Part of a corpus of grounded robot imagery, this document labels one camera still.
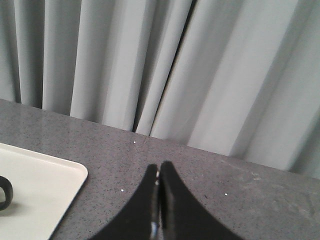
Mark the white smiley mug black handle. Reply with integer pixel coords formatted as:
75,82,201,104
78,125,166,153
0,176,14,211

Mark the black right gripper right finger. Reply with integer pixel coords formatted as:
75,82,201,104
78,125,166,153
160,161,241,240

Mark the cream rectangular plastic tray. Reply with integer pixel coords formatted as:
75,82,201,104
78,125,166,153
0,143,88,240

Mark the grey-white pleated curtain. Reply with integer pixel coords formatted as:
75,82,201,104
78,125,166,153
0,0,320,178

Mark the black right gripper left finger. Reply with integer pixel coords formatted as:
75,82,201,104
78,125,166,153
91,164,160,240

